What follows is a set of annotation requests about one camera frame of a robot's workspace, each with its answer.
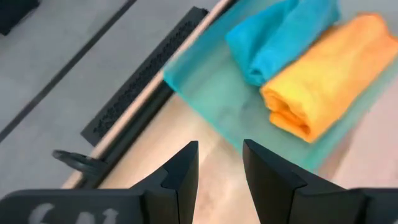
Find orange microfiber towel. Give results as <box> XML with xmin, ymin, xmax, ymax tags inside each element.
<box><xmin>260</xmin><ymin>12</ymin><xmax>398</xmax><ymax>144</ymax></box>

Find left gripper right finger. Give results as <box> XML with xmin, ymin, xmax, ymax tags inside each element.
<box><xmin>242</xmin><ymin>139</ymin><xmax>346</xmax><ymax>224</ymax></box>

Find black aluminium table frame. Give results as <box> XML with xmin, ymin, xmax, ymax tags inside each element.
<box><xmin>81</xmin><ymin>82</ymin><xmax>175</xmax><ymax>189</ymax></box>

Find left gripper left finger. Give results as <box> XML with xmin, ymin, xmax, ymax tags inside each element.
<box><xmin>130</xmin><ymin>140</ymin><xmax>200</xmax><ymax>224</ymax></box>

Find translucent teal plastic basket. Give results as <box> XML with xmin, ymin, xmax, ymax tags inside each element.
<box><xmin>163</xmin><ymin>0</ymin><xmax>398</xmax><ymax>172</ymax></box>

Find black floor-standing base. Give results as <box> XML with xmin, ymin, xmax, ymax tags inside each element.
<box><xmin>0</xmin><ymin>0</ymin><xmax>41</xmax><ymax>36</ymax></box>

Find black table clamp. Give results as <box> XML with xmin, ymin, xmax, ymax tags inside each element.
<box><xmin>52</xmin><ymin>149</ymin><xmax>106</xmax><ymax>179</ymax></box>

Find teal microfiber towel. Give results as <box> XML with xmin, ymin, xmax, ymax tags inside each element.
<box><xmin>225</xmin><ymin>0</ymin><xmax>341</xmax><ymax>87</ymax></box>

